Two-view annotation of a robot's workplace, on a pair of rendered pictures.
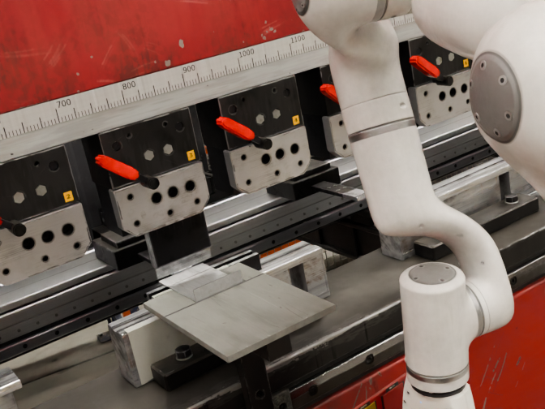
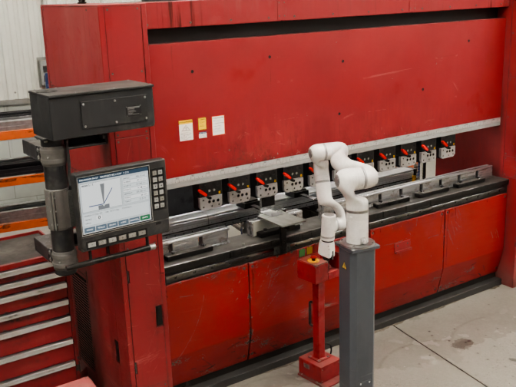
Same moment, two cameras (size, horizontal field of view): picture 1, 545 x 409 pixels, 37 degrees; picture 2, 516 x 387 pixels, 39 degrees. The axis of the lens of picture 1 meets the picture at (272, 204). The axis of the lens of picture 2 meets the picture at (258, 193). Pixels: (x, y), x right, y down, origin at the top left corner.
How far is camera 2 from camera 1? 3.29 m
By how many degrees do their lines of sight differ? 4
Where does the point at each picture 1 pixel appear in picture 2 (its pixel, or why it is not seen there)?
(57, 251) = (243, 198)
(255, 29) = (295, 151)
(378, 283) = (315, 223)
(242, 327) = (284, 222)
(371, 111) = (320, 177)
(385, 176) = (322, 191)
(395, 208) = (322, 199)
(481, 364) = not seen: hidden behind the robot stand
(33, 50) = (247, 152)
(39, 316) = (221, 218)
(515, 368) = not seen: hidden behind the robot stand
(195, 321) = (272, 219)
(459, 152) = not seen: hidden behind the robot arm
